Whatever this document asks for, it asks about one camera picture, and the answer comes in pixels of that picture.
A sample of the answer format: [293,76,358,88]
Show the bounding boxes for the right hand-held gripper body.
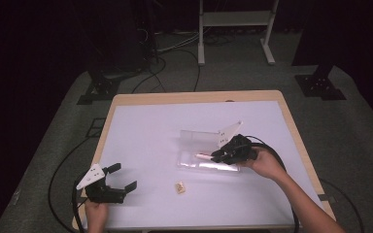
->
[216,120,259,165]

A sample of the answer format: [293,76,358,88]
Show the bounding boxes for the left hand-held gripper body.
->
[76,163,127,205]

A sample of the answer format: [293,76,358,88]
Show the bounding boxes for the red pen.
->
[194,152,216,161]

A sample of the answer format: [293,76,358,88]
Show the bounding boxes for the clear plastic pencil case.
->
[176,128,241,174]

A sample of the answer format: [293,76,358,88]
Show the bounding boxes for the person's left hand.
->
[84,199,109,227]

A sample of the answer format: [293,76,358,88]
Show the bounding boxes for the person's right hand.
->
[238,147,288,182]

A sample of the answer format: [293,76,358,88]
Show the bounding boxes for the white table mat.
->
[98,100,324,228]

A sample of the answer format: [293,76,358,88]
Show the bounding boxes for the wooden table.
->
[72,89,337,232]

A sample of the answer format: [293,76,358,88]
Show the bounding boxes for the black stand base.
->
[293,63,348,102]
[76,75,121,106]

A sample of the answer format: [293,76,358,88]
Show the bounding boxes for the black tape strip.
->
[317,193,338,204]

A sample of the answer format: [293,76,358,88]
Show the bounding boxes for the white metal stand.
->
[197,0,280,67]

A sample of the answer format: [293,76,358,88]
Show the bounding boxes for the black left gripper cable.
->
[71,173,90,233]

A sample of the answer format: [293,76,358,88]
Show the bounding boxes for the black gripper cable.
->
[244,134,365,233]
[71,173,90,233]

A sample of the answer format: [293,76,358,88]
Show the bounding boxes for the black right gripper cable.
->
[244,134,365,233]

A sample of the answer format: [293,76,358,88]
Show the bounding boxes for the black square floor frame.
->
[85,117,107,139]

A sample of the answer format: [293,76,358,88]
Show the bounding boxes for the thin black floor cable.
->
[47,136,93,233]

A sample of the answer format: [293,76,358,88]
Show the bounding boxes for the black looping floor cable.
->
[130,48,202,94]

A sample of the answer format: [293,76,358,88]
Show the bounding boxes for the white floor cables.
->
[154,31,202,53]

